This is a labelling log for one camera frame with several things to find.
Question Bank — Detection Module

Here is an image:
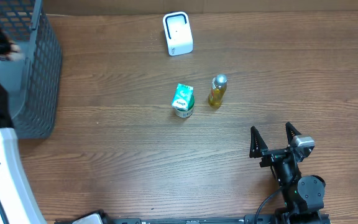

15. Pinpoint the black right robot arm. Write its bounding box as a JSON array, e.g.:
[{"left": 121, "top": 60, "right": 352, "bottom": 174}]
[{"left": 246, "top": 122, "right": 331, "bottom": 224}]

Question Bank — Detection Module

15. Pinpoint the teal white tissue pack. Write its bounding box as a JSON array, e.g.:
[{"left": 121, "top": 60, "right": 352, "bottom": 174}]
[{"left": 172, "top": 83, "right": 193, "bottom": 111}]

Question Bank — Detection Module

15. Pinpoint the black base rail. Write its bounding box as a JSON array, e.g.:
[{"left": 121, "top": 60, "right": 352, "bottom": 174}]
[{"left": 54, "top": 210, "right": 331, "bottom": 224}]

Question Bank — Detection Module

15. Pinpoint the green lid white jar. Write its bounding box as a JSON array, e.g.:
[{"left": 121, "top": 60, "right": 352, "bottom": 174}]
[{"left": 174, "top": 96, "right": 195, "bottom": 118}]

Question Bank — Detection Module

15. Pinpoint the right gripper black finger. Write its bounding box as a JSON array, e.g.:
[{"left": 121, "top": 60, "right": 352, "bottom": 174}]
[
  {"left": 285, "top": 122, "right": 301, "bottom": 144},
  {"left": 249, "top": 126, "right": 268, "bottom": 158}
]

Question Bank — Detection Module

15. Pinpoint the yellow liquid plastic bottle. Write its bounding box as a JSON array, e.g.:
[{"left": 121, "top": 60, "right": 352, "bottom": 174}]
[{"left": 208, "top": 74, "right": 227, "bottom": 109}]

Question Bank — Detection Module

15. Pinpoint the grey plastic mesh basket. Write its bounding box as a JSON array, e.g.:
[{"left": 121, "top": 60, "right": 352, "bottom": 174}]
[{"left": 0, "top": 0, "right": 62, "bottom": 139}]

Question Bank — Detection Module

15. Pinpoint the white barcode scanner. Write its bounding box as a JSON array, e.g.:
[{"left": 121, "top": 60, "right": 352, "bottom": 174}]
[{"left": 162, "top": 11, "right": 193, "bottom": 57}]

